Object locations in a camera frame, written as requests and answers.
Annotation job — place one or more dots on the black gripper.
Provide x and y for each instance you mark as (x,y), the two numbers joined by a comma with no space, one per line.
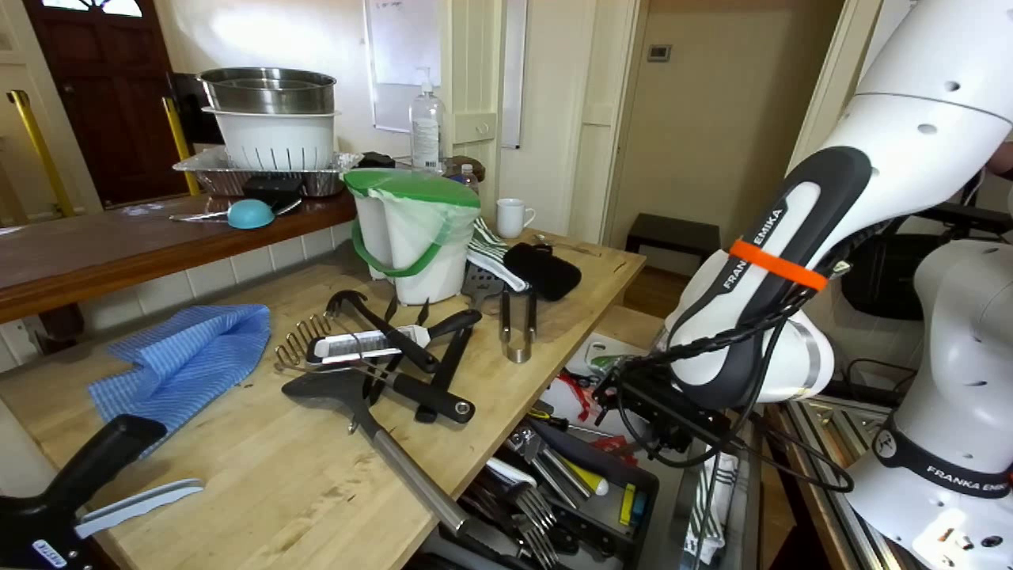
(659,414)

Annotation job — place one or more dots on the steel top drawer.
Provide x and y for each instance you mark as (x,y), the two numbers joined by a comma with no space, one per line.
(573,493)

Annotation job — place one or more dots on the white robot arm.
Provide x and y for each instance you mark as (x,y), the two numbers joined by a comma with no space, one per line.
(929,113)

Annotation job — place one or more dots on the black oven mitt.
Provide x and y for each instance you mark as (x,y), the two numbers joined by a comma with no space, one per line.
(542,271)

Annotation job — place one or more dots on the white mug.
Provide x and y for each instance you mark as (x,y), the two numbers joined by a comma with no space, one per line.
(514,216)

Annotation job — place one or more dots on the white bin green lid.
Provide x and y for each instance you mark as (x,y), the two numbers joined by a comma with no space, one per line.
(412,228)

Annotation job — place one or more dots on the black spatula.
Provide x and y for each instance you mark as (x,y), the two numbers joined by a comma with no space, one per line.
(349,395)

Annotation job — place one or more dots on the wooden kitchen island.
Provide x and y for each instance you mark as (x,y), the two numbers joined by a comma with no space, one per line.
(295,487)

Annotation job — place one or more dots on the blue cloth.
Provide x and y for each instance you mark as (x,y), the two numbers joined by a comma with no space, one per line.
(185,361)

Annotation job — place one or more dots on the steel pot on rack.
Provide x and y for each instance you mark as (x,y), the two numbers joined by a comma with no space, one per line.
(267,90)

